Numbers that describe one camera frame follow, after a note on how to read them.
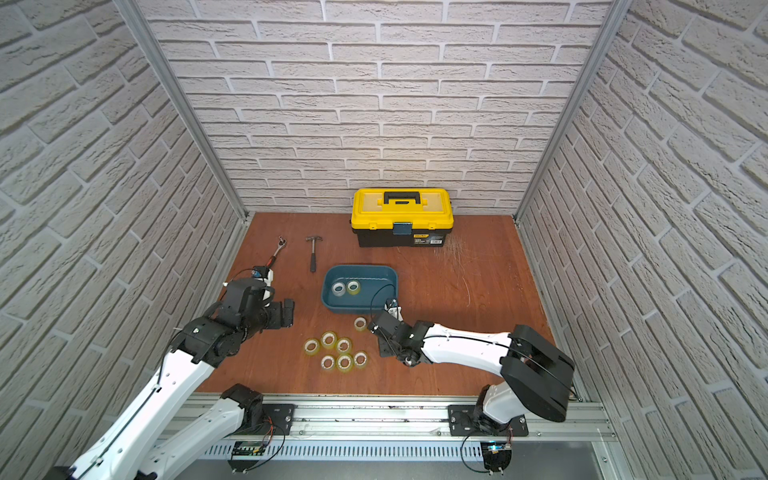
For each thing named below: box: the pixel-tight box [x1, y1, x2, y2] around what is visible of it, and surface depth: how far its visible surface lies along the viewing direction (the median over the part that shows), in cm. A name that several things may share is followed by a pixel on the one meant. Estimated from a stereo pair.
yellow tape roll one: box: [346, 280, 361, 295], surface depth 99 cm
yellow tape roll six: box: [336, 353, 354, 373], surface depth 84 cm
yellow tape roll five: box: [353, 316, 367, 332], surface depth 91 cm
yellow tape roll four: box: [336, 337, 352, 353], surface depth 87 cm
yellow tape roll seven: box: [320, 355, 335, 370], surface depth 85 cm
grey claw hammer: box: [305, 236, 323, 272], surface depth 109 cm
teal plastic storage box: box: [321, 264, 399, 314], surface depth 99 cm
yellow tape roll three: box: [320, 330, 338, 350], surface depth 87 cm
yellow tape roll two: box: [303, 338, 320, 357], surface depth 87 cm
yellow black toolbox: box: [350, 188, 455, 247], surface depth 102 cm
